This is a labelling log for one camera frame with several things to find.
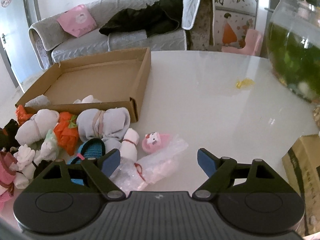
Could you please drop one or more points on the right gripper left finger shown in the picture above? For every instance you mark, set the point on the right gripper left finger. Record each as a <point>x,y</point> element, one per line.
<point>84,181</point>

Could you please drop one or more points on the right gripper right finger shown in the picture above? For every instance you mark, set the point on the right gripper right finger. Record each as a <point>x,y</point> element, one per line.
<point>225,175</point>

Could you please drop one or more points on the blue knitted slipper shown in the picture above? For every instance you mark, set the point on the blue knitted slipper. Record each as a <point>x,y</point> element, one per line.
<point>94,148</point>

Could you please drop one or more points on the clear plastic bag bundle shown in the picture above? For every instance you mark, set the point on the clear plastic bag bundle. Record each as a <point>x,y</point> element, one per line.
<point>136,176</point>

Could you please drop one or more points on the white green sock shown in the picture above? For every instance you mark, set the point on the white green sock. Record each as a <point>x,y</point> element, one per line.
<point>49,148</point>

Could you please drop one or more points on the orange sock bundle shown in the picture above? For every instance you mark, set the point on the orange sock bundle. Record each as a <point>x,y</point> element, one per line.
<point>66,131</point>
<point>22,115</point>

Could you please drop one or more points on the grey sock bundle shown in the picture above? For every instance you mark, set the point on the grey sock bundle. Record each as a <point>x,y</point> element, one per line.
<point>110,126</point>

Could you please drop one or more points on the white sock roll red band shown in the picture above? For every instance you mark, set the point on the white sock roll red band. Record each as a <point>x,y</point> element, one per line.
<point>128,148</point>

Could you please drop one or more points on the pink cat toy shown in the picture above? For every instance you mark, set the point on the pink cat toy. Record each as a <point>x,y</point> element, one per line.
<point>155,141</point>

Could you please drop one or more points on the pale pink sock bundle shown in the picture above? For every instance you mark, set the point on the pale pink sock bundle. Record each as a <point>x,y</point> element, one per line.
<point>37,127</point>

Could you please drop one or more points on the pink fluffy socks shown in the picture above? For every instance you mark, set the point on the pink fluffy socks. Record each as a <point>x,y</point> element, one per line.
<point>7,176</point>

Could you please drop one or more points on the black fluffy sock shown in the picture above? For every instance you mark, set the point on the black fluffy sock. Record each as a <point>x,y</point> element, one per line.
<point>8,133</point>

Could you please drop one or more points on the gold brown box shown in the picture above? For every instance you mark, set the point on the gold brown box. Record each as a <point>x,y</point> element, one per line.
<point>301,164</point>

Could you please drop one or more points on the white sock in box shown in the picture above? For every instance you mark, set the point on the white sock in box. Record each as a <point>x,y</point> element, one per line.
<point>88,99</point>

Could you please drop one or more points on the yellow scrap on table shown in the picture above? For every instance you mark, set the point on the yellow scrap on table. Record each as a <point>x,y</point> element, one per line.
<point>245,83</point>

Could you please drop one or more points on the brown cardboard box tray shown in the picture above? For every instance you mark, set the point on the brown cardboard box tray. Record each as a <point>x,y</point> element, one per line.
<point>117,78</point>

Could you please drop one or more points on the grey covered sofa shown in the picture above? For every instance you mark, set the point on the grey covered sofa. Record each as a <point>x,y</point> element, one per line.
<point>52,44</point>

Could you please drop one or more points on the pink child chair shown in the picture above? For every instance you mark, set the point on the pink child chair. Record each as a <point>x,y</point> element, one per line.
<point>253,44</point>

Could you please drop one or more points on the glass fish bowl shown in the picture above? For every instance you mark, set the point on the glass fish bowl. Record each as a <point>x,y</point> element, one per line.
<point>293,47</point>

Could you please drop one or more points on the pink square cushion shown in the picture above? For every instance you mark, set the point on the pink square cushion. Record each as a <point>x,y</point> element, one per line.
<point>77,21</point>

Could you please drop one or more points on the black clothes on sofa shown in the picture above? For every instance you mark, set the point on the black clothes on sofa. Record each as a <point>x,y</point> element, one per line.
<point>161,17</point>

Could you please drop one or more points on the painted folding screen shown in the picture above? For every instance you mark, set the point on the painted folding screen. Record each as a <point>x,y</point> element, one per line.
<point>232,20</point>

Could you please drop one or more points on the grey door with sticker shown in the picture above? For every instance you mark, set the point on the grey door with sticker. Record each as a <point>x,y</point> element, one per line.
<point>16,43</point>

